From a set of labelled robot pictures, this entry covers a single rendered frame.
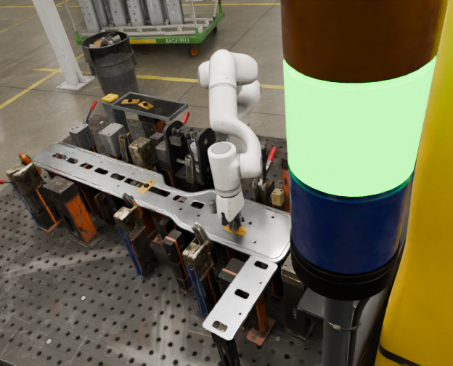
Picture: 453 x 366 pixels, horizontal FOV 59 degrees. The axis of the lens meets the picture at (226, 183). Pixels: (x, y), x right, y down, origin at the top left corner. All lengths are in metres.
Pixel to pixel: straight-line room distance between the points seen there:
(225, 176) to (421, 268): 0.83
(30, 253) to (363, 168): 1.99
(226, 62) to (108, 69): 3.16
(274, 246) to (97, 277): 0.83
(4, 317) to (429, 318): 1.68
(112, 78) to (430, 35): 4.33
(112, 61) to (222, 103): 3.17
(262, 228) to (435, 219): 1.05
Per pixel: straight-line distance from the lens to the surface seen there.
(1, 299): 2.00
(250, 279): 1.27
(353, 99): 0.18
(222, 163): 1.17
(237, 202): 1.30
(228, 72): 1.33
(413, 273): 0.46
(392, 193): 0.22
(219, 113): 1.25
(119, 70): 4.44
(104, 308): 1.73
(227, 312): 1.21
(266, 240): 1.37
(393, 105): 0.19
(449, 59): 0.31
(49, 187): 1.86
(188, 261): 1.33
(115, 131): 1.91
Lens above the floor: 2.01
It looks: 39 degrees down
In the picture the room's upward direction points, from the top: 10 degrees counter-clockwise
